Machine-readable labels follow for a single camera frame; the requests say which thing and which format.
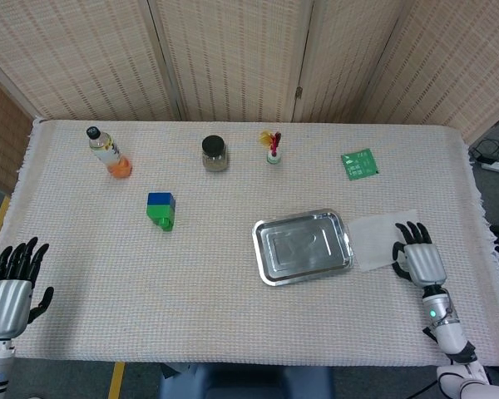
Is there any white woven tablecloth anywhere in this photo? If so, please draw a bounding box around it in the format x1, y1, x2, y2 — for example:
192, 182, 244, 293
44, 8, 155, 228
0, 118, 499, 369

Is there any green square packet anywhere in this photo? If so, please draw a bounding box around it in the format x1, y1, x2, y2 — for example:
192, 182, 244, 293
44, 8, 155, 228
340, 148, 381, 181

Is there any stainless steel tray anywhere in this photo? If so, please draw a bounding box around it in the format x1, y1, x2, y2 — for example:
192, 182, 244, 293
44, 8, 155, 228
252, 208, 354, 287

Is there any beige woven folding screen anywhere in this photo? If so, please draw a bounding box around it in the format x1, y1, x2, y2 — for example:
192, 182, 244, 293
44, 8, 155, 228
0, 0, 499, 196

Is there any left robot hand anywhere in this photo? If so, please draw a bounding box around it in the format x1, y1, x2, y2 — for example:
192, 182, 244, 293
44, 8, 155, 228
0, 236, 55, 341

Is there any glass jar with black lid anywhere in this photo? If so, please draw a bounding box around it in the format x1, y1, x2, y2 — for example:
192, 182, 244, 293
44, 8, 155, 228
200, 135, 229, 173

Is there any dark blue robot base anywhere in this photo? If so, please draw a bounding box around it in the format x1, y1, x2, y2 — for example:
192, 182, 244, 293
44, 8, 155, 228
157, 363, 336, 399

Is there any green and blue toy block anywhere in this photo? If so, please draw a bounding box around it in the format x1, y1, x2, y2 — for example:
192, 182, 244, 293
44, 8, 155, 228
146, 191, 177, 233

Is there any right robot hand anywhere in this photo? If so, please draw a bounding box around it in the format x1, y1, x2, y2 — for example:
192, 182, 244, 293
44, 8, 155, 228
392, 221, 448, 288

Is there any orange juice bottle black cap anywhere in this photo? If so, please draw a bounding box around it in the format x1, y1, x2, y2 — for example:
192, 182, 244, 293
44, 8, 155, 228
85, 126, 133, 180

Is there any feather shuttlecock yellow and red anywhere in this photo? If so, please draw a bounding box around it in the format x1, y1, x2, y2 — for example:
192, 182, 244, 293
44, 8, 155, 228
259, 130, 283, 165

